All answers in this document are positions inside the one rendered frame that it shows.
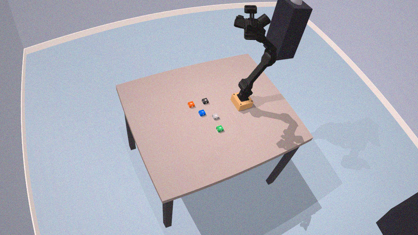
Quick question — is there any green block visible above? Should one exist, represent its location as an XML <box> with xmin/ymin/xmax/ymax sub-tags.
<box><xmin>216</xmin><ymin>125</ymin><xmax>224</xmax><ymax>132</ymax></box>

